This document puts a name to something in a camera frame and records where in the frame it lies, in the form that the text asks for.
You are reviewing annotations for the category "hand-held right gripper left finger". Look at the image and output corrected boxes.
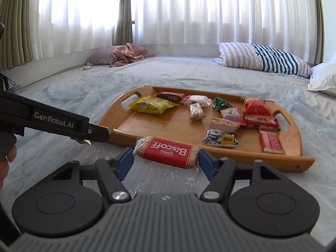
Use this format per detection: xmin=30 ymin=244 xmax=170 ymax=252
xmin=34 ymin=147 xmax=134 ymax=203

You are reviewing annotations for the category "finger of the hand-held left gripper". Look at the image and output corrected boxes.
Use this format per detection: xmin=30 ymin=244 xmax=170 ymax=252
xmin=70 ymin=123 xmax=109 ymax=143

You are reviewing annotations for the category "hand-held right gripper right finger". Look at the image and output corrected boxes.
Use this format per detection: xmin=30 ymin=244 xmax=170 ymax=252
xmin=199 ymin=148 xmax=300 ymax=202

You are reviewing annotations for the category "black white cow-print packet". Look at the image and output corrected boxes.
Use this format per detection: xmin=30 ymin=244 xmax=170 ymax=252
xmin=202 ymin=129 xmax=239 ymax=147

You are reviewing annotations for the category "red label biscuit packet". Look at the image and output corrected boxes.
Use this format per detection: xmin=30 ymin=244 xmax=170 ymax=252
xmin=133 ymin=136 xmax=201 ymax=174

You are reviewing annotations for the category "cream beige snack packet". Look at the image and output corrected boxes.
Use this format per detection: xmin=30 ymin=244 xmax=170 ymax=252
xmin=189 ymin=103 xmax=206 ymax=122

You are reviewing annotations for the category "wooden tray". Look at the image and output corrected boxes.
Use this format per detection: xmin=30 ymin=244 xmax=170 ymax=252
xmin=99 ymin=85 xmax=315 ymax=172

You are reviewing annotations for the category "pink white snack packet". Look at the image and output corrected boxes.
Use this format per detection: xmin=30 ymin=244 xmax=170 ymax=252
xmin=220 ymin=107 xmax=243 ymax=122

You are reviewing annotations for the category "yellow snack packet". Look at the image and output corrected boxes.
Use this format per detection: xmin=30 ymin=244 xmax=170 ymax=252
xmin=129 ymin=94 xmax=180 ymax=115

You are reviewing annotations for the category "green snack packet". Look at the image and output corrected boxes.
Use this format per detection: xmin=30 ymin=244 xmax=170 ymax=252
xmin=213 ymin=97 xmax=233 ymax=111

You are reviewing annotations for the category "white round snack packet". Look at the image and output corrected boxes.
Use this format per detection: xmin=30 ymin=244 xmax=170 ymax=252
xmin=187 ymin=94 xmax=212 ymax=108

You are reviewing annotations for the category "red white patterned packet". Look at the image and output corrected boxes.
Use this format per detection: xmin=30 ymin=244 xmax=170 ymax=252
xmin=259 ymin=125 xmax=285 ymax=155

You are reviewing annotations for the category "small red snack packet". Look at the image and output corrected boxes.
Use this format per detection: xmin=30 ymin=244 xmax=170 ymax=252
xmin=244 ymin=98 xmax=272 ymax=117

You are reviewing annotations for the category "dark brown bar packet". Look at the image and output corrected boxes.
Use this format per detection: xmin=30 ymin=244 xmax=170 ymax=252
xmin=156 ymin=92 xmax=191 ymax=103

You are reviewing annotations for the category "person's left hand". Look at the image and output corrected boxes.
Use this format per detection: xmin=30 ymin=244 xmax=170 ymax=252
xmin=0 ymin=145 xmax=17 ymax=191

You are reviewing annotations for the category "light blue snowflake bedspread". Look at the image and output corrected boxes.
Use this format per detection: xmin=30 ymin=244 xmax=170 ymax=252
xmin=0 ymin=55 xmax=336 ymax=197

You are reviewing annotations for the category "purple pillow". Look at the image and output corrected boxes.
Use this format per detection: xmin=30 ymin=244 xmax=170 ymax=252
xmin=84 ymin=46 xmax=116 ymax=66

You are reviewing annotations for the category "pink cloth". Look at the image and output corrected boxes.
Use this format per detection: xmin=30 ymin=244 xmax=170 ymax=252
xmin=110 ymin=43 xmax=156 ymax=67

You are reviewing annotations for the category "green curtain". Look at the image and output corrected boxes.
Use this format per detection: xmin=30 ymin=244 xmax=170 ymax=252
xmin=0 ymin=0 xmax=42 ymax=71
xmin=113 ymin=0 xmax=135 ymax=46
xmin=314 ymin=0 xmax=326 ymax=63

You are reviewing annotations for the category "white sheer curtain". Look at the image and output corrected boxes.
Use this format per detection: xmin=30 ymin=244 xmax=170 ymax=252
xmin=133 ymin=0 xmax=319 ymax=58
xmin=37 ymin=0 xmax=118 ymax=55

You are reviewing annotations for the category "striped pillow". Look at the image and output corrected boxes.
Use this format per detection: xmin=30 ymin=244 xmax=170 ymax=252
xmin=213 ymin=42 xmax=312 ymax=79

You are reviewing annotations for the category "white pillow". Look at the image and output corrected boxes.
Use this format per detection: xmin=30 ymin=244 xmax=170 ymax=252
xmin=309 ymin=62 xmax=336 ymax=97

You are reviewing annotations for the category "black strap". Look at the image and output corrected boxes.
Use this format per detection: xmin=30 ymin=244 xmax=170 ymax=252
xmin=0 ymin=73 xmax=11 ymax=91

